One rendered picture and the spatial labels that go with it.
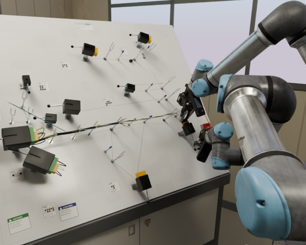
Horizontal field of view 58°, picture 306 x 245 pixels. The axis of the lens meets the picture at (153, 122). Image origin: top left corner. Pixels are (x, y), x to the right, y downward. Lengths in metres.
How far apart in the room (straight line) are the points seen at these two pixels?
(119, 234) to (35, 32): 1.05
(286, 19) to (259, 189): 0.69
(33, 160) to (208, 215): 1.08
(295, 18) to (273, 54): 1.41
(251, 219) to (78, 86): 1.09
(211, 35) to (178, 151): 1.38
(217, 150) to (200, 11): 1.71
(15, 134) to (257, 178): 0.86
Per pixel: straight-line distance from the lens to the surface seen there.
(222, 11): 2.58
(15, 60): 1.42
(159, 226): 1.52
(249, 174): 0.49
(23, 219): 1.20
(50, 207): 1.21
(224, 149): 1.16
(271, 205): 0.47
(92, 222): 1.24
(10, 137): 1.10
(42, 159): 1.09
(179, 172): 1.46
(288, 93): 0.87
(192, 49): 2.66
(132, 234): 1.44
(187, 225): 1.67
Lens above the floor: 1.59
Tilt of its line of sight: 16 degrees down
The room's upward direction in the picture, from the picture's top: 1 degrees clockwise
